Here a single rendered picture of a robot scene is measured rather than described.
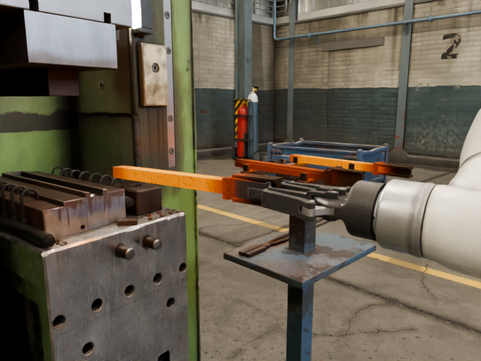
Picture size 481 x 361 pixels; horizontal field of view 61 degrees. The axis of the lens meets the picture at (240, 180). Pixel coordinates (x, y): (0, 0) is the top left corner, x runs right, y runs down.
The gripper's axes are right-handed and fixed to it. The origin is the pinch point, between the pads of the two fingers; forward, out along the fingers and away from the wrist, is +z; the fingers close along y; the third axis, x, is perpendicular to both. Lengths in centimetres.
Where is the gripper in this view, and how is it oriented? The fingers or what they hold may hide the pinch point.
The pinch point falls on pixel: (255, 189)
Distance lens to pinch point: 65.0
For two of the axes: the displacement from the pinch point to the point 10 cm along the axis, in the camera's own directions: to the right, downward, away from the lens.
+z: -7.9, -1.3, 6.0
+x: 0.2, -9.8, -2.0
